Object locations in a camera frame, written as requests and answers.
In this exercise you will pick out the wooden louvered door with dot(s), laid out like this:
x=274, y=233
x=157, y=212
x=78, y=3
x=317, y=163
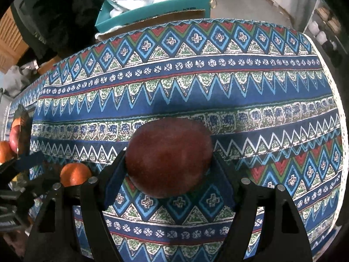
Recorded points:
x=12, y=45

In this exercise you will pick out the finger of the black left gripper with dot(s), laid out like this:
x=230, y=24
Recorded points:
x=13, y=167

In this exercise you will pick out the orange left of pear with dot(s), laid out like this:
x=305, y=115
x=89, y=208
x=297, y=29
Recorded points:
x=74, y=174

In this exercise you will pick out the person's left hand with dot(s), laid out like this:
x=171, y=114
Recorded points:
x=17, y=240

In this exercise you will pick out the large orange right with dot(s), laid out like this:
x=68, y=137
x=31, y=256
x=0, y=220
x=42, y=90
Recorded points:
x=6, y=152

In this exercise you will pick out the light red apple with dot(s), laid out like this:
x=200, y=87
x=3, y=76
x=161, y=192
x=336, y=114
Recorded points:
x=14, y=137

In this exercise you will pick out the grey shoe rack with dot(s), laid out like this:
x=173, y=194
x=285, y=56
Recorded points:
x=328, y=34

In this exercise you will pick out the small orange with stem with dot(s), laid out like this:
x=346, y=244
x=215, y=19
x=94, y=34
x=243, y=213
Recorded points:
x=17, y=121

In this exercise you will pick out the glass plate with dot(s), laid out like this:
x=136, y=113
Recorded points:
x=24, y=141

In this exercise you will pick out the black hanging clothes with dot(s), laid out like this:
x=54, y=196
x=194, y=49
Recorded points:
x=56, y=27

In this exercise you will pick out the dark red apple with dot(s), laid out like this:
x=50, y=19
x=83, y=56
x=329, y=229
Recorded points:
x=169, y=156

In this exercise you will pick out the grey clothes pile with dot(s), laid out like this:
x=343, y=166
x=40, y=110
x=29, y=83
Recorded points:
x=17, y=78

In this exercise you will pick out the blue patterned tablecloth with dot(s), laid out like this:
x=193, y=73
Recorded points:
x=264, y=91

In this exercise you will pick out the teal cardboard box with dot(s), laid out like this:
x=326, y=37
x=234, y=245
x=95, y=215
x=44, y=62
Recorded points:
x=105, y=22

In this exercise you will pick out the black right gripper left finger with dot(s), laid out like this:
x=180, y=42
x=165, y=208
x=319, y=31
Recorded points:
x=53, y=236

